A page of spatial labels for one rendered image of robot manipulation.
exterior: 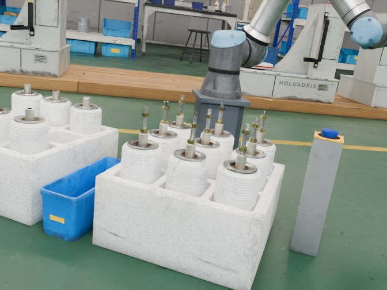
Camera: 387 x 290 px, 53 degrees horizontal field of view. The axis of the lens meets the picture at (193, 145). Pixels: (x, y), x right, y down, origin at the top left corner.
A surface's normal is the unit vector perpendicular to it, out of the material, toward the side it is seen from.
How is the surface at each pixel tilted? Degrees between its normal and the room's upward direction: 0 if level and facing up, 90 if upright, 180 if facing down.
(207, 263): 90
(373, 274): 0
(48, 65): 90
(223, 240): 90
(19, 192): 90
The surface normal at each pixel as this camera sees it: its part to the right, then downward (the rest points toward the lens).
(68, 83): 0.16, 0.31
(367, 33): -0.62, 0.16
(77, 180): 0.93, 0.18
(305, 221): -0.33, 0.24
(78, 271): 0.12, -0.95
